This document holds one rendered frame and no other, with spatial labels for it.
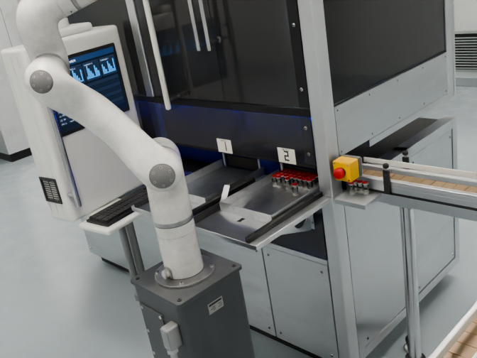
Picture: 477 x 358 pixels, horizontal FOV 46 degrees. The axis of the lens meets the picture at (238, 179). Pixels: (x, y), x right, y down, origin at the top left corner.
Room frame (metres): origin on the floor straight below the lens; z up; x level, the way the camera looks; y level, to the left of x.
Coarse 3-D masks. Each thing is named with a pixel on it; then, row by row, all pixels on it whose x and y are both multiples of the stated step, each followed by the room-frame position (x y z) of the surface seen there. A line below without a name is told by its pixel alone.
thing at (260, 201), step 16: (240, 192) 2.00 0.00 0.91; (256, 192) 2.03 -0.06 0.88; (272, 192) 2.01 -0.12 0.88; (288, 192) 1.98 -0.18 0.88; (304, 192) 1.96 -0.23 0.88; (224, 208) 1.91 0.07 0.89; (240, 208) 1.85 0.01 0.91; (256, 208) 1.89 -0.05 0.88; (272, 208) 1.87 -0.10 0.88; (288, 208) 1.80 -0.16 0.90
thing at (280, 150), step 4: (280, 148) 2.03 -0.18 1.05; (284, 148) 2.01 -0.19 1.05; (280, 152) 2.03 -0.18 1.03; (284, 152) 2.02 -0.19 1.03; (288, 152) 2.00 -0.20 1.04; (292, 152) 1.98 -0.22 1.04; (280, 156) 2.03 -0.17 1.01; (284, 156) 2.02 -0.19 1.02; (292, 156) 1.99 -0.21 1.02; (280, 160) 2.03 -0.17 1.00; (284, 160) 2.02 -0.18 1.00; (292, 160) 1.99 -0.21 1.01; (296, 164) 1.98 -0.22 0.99
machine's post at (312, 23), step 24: (312, 0) 1.87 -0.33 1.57; (312, 24) 1.87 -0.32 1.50; (312, 48) 1.88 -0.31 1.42; (312, 72) 1.89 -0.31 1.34; (312, 96) 1.90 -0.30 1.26; (312, 120) 1.90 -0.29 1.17; (336, 144) 1.90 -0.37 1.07; (336, 192) 1.88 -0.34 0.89; (336, 216) 1.87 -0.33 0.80; (336, 240) 1.87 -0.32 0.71; (336, 264) 1.88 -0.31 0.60; (336, 288) 1.89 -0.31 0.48; (336, 312) 1.90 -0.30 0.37
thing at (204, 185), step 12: (204, 168) 2.34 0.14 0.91; (216, 168) 2.38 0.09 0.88; (228, 168) 2.36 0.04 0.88; (192, 180) 2.29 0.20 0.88; (204, 180) 2.26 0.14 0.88; (216, 180) 2.24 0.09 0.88; (228, 180) 2.21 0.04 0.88; (240, 180) 2.12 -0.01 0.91; (192, 192) 2.15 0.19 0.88; (204, 192) 2.13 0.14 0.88; (216, 192) 2.04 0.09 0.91
